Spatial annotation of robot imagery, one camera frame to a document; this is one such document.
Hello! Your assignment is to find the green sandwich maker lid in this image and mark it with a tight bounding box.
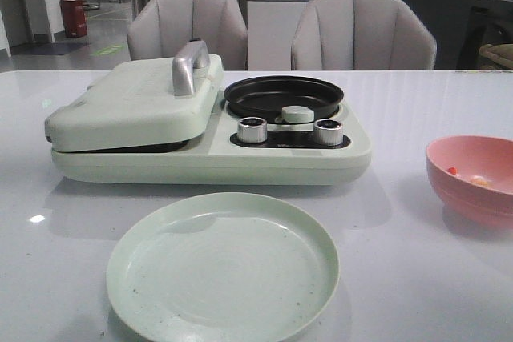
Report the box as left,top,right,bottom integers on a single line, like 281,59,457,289
44,54,224,153

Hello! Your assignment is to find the pink bowl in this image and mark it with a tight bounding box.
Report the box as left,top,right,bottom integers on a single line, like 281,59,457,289
426,135,512,229

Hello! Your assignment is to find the green breakfast maker base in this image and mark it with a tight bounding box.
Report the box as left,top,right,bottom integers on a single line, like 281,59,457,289
51,90,371,185

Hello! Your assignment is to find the left silver knob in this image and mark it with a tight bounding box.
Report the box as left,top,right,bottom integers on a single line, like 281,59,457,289
236,117,267,144

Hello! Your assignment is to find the silver knob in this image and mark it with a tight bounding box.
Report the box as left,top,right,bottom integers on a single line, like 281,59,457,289
313,119,344,147
236,117,267,144

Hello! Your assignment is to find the black round frying pan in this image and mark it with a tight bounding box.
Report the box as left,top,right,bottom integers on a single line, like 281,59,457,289
224,75,344,123

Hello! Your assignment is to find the right silver knob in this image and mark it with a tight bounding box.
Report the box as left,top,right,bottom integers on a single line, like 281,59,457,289
313,119,344,147

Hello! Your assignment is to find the light green plate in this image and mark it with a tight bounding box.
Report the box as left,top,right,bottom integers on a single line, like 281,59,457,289
106,192,340,341

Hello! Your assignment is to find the beige chair right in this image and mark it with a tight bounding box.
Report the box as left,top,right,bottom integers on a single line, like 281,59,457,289
291,0,437,70

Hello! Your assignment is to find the beige chair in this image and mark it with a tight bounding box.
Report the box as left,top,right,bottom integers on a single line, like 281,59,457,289
291,0,437,70
127,0,248,70

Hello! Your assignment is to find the beige chair left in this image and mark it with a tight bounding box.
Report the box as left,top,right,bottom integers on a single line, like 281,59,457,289
127,0,248,70

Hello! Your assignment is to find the white refrigerator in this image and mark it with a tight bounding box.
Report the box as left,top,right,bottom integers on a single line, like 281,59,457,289
247,0,311,70

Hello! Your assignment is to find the red trash bin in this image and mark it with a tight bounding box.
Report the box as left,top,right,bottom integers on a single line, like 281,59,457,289
59,0,87,38

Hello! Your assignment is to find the dark kitchen counter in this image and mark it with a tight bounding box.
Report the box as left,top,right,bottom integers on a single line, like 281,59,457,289
318,0,513,70

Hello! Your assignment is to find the beige cushion at right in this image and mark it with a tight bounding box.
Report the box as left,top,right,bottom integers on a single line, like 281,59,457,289
479,43,513,70

